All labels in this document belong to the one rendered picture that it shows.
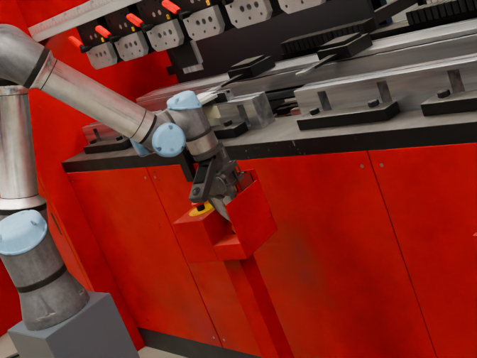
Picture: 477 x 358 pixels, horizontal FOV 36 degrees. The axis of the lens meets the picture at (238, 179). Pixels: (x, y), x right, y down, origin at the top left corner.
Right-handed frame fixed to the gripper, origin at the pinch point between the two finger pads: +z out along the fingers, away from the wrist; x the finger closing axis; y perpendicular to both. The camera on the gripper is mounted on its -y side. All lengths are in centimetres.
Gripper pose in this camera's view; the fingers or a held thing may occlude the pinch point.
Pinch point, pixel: (233, 221)
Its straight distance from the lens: 190.0
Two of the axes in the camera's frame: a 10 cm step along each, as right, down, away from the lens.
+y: 4.9, -5.0, 7.2
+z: 4.0, 8.6, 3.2
